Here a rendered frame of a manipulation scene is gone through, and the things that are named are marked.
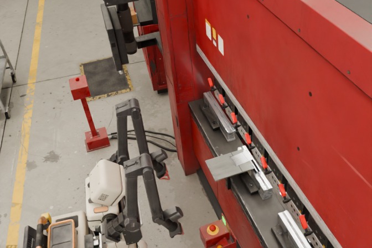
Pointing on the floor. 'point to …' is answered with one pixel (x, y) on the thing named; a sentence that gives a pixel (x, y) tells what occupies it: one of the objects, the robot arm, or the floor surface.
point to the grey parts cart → (4, 76)
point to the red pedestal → (79, 88)
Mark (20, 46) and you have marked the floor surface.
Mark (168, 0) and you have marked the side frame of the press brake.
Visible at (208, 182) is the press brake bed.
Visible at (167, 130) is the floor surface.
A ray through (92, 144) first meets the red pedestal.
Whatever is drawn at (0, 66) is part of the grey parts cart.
